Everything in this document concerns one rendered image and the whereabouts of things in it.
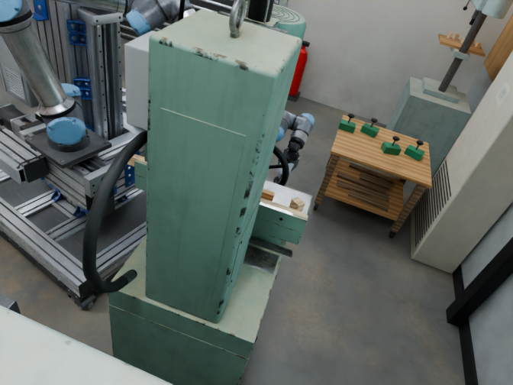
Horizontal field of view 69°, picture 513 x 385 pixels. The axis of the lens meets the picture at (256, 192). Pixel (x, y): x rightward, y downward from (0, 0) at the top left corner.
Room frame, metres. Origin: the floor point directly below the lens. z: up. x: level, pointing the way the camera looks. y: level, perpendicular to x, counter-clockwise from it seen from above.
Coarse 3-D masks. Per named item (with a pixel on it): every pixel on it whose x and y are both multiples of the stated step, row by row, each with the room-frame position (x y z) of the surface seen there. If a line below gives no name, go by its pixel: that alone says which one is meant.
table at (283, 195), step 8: (136, 176) 0.97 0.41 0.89; (136, 184) 0.97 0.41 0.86; (144, 184) 0.96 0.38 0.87; (264, 184) 1.10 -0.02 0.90; (272, 184) 1.11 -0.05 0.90; (280, 192) 1.07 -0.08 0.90; (288, 192) 1.08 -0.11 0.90; (296, 192) 1.09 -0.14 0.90; (280, 200) 1.03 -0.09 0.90; (288, 200) 1.04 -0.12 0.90; (304, 200) 1.06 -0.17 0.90; (304, 208) 1.02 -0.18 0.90; (256, 224) 0.91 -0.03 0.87; (264, 224) 0.91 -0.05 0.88; (272, 224) 0.91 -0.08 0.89; (264, 232) 0.91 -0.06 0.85; (272, 232) 0.91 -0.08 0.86; (280, 232) 0.90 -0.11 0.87; (288, 232) 0.90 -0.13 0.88; (296, 232) 0.90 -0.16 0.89; (288, 240) 0.90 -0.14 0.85; (296, 240) 0.90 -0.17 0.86
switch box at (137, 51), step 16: (128, 48) 0.62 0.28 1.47; (144, 48) 0.63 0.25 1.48; (128, 64) 0.62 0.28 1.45; (144, 64) 0.62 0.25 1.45; (128, 80) 0.62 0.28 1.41; (144, 80) 0.62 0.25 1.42; (128, 96) 0.62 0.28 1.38; (144, 96) 0.62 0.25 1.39; (128, 112) 0.62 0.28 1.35; (144, 112) 0.62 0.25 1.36; (144, 128) 0.62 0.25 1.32
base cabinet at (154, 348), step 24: (120, 312) 0.59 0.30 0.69; (120, 336) 0.59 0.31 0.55; (144, 336) 0.58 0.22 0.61; (168, 336) 0.57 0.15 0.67; (120, 360) 0.59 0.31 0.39; (144, 360) 0.58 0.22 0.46; (168, 360) 0.57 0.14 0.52; (192, 360) 0.56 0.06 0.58; (216, 360) 0.55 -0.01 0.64; (240, 360) 0.54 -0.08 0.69; (192, 384) 0.56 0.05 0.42; (216, 384) 0.55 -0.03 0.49
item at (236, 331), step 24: (144, 240) 0.79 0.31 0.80; (144, 264) 0.70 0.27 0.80; (264, 264) 0.81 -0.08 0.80; (144, 288) 0.62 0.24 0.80; (240, 288) 0.70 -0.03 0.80; (264, 288) 0.72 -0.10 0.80; (144, 312) 0.58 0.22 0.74; (168, 312) 0.57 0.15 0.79; (240, 312) 0.62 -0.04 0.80; (192, 336) 0.56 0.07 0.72; (216, 336) 0.55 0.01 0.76; (240, 336) 0.55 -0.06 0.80
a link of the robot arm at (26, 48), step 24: (0, 0) 0.93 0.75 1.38; (24, 0) 1.00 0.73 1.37; (0, 24) 0.93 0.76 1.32; (24, 24) 0.98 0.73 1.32; (24, 48) 0.97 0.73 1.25; (24, 72) 0.97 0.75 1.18; (48, 72) 1.00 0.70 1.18; (48, 96) 0.99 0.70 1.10; (48, 120) 0.98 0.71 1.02; (72, 120) 1.00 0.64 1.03
